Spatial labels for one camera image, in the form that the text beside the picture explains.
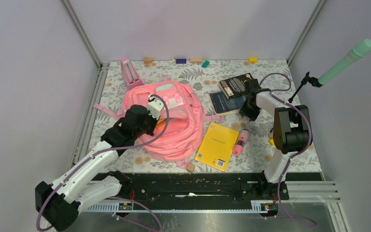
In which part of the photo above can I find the yellow notebook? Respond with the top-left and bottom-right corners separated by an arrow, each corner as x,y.
195,122 -> 239,172

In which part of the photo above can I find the dark blue book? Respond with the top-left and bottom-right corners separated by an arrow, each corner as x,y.
209,91 -> 246,116

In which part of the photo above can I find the pink metronome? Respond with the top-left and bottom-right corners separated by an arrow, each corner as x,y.
120,57 -> 144,90

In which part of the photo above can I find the mint green microphone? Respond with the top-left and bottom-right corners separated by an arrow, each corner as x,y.
318,39 -> 371,85

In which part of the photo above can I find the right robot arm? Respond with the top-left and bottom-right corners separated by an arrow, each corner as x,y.
240,79 -> 312,199

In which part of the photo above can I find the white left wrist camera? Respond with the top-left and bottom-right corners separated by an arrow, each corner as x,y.
146,97 -> 164,120

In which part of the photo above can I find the black paperback book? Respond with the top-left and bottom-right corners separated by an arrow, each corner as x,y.
219,73 -> 254,99

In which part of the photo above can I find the wooden block far left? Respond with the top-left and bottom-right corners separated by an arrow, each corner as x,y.
143,57 -> 153,64

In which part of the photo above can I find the purple toy brick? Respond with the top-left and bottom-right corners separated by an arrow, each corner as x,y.
175,58 -> 187,64

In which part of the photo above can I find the pink student backpack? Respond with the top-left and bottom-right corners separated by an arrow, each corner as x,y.
93,76 -> 224,169

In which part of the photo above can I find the black microphone tripod stand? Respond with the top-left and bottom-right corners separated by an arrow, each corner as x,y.
288,72 -> 323,103

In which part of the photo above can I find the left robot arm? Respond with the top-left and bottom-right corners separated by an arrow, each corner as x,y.
34,94 -> 170,232

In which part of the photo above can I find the long wooden block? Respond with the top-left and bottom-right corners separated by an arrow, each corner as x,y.
189,58 -> 203,63

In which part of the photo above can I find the small wooden cube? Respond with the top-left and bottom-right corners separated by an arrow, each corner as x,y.
186,163 -> 195,173

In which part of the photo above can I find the pink clear pencil case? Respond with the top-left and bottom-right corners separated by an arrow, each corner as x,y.
232,129 -> 251,155

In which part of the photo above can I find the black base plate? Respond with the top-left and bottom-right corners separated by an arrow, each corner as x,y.
97,172 -> 290,211

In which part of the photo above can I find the floral table mat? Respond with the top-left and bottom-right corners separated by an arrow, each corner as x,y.
87,59 -> 322,174

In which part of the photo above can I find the teal block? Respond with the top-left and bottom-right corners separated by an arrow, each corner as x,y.
201,60 -> 210,68

